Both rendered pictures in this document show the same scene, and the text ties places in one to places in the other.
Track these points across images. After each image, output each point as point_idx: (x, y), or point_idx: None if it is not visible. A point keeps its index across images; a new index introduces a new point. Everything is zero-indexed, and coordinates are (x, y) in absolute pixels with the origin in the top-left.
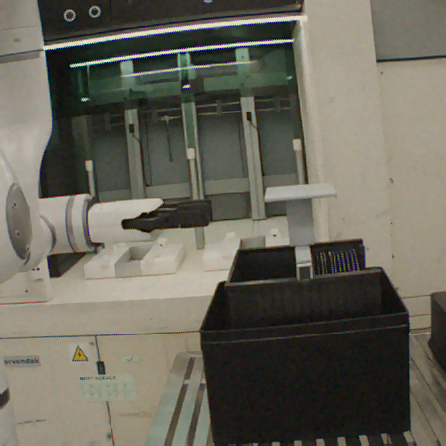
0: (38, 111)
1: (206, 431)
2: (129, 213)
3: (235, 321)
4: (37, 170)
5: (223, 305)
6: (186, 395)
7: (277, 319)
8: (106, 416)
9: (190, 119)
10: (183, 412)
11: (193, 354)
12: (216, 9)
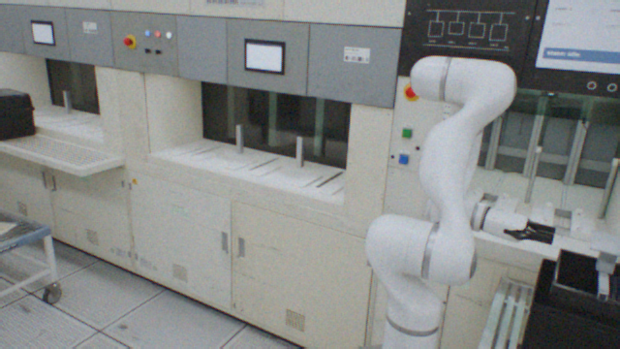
0: (472, 161)
1: (515, 345)
2: (510, 227)
3: (552, 301)
4: (465, 195)
5: (542, 270)
6: (505, 312)
7: (577, 310)
8: (446, 292)
9: (544, 127)
10: (503, 325)
11: (511, 280)
12: (594, 95)
